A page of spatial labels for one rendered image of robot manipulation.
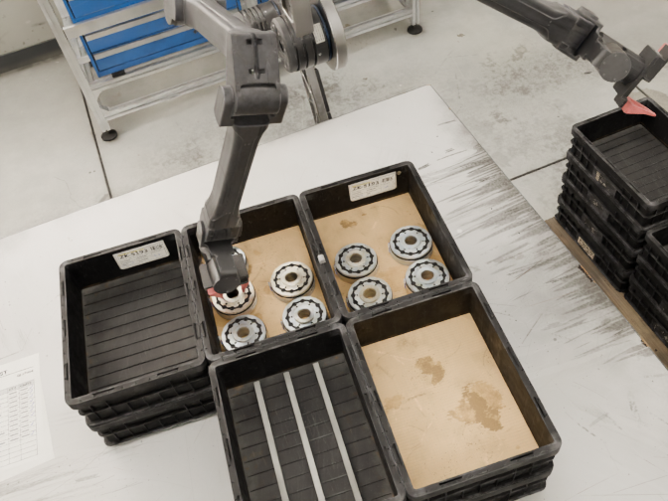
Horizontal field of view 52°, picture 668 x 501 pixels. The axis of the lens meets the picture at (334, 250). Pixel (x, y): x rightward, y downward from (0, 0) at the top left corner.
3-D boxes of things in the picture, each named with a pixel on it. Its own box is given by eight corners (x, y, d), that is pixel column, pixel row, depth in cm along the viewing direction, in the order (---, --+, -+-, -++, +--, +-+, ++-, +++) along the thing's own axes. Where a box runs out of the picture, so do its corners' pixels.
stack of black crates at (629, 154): (551, 217, 258) (569, 125, 223) (619, 189, 262) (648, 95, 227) (617, 296, 233) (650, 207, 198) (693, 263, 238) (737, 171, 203)
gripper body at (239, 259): (250, 279, 154) (243, 260, 148) (205, 292, 154) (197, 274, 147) (244, 256, 158) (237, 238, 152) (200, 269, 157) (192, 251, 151)
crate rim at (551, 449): (345, 326, 148) (343, 320, 147) (475, 285, 151) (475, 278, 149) (410, 504, 124) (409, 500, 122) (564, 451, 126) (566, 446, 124)
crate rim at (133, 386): (62, 268, 168) (58, 262, 166) (182, 233, 171) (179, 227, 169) (69, 413, 143) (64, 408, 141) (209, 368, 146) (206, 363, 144)
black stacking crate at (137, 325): (79, 291, 175) (60, 263, 167) (192, 257, 178) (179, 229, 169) (87, 430, 151) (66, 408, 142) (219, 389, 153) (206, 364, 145)
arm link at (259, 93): (293, 33, 106) (230, 33, 102) (287, 117, 113) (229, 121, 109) (212, -20, 141) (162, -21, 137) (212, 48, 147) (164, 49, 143)
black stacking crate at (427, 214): (304, 224, 181) (298, 194, 172) (412, 192, 183) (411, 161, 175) (349, 348, 156) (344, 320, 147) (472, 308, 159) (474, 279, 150)
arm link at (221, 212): (281, 74, 113) (218, 76, 109) (291, 99, 111) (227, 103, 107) (237, 220, 148) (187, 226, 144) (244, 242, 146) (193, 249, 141)
